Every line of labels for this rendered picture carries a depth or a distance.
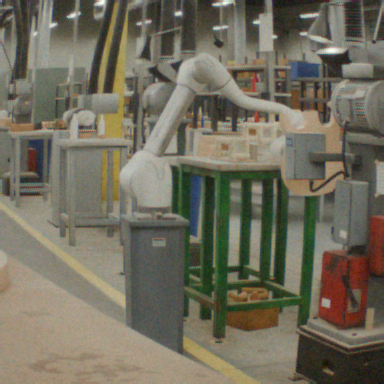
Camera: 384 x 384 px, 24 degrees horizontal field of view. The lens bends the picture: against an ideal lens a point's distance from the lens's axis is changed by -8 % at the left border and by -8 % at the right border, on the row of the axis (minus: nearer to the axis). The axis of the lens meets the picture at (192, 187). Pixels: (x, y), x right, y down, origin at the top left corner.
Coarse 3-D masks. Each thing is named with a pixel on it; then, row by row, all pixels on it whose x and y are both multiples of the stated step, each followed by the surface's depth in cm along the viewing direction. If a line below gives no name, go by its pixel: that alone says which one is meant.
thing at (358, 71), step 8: (368, 48) 403; (376, 48) 396; (368, 56) 403; (376, 56) 396; (352, 64) 394; (360, 64) 388; (368, 64) 386; (376, 64) 397; (344, 72) 398; (352, 72) 391; (360, 72) 384; (368, 72) 378; (376, 72) 375
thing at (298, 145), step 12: (288, 132) 396; (300, 132) 393; (288, 144) 395; (300, 144) 391; (312, 144) 393; (324, 144) 395; (288, 156) 396; (300, 156) 391; (288, 168) 396; (300, 168) 392; (312, 168) 394; (324, 168) 396; (312, 180) 399; (348, 180) 386; (312, 192) 400
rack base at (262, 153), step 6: (240, 144) 503; (252, 144) 490; (264, 144) 492; (240, 150) 503; (252, 150) 490; (258, 150) 485; (264, 150) 487; (252, 156) 490; (258, 156) 485; (264, 156) 487; (270, 156) 488; (258, 162) 486; (264, 162) 487
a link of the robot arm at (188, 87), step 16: (192, 64) 453; (192, 80) 455; (176, 96) 456; (192, 96) 458; (176, 112) 454; (160, 128) 453; (176, 128) 457; (160, 144) 452; (128, 176) 446; (128, 192) 450
